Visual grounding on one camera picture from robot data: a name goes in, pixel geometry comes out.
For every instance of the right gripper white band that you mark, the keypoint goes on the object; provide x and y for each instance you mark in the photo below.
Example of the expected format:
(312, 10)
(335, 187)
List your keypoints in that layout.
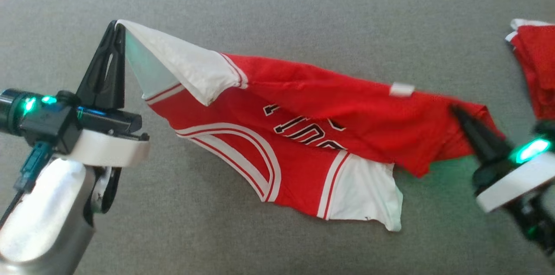
(516, 179)

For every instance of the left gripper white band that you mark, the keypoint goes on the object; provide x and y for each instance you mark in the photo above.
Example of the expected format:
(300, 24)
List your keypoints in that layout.
(108, 149)

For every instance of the red garment white trim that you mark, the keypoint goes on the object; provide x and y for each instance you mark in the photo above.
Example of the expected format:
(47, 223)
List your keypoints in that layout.
(540, 62)

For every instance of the red white basketball jersey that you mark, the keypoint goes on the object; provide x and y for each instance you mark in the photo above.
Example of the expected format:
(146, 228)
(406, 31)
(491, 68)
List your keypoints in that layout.
(303, 93)

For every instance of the large grey sofa chaise cushion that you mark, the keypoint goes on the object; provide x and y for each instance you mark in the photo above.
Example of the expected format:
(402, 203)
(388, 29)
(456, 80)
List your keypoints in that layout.
(260, 6)

